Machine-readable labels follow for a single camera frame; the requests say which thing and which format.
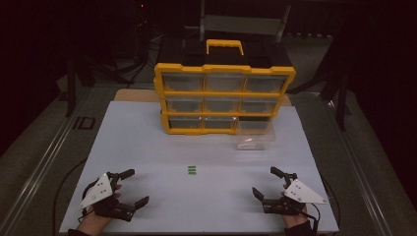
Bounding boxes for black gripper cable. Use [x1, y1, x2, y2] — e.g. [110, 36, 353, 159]
[304, 176, 342, 235]
[52, 157, 96, 236]

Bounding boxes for clear plastic drawer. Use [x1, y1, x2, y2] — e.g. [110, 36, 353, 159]
[235, 119, 277, 151]

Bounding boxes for metal floor rail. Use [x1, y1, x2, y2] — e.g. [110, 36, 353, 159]
[327, 97, 391, 236]
[0, 88, 93, 236]

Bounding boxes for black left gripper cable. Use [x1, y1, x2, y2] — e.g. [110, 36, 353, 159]
[52, 157, 96, 236]

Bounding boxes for person's left hand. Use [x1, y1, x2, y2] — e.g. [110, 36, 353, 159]
[77, 184, 123, 236]

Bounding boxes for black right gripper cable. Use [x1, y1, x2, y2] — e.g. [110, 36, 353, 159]
[304, 176, 342, 235]

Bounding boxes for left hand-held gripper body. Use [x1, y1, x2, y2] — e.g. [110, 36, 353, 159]
[79, 171, 138, 222]

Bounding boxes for group of clear cabinet drawers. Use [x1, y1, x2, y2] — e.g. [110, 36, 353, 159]
[161, 72, 289, 130]

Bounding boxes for yellow black organizer cabinet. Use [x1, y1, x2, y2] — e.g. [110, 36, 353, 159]
[153, 38, 297, 136]

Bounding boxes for grey metal shelf stand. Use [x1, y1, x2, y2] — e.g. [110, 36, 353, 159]
[199, 0, 292, 43]

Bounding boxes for person's right hand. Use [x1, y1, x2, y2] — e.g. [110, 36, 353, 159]
[280, 185, 309, 229]

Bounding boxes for black stand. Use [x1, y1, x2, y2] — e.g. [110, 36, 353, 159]
[64, 58, 89, 118]
[319, 65, 350, 132]

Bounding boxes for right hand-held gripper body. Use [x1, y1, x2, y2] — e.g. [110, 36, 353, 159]
[261, 171, 328, 216]

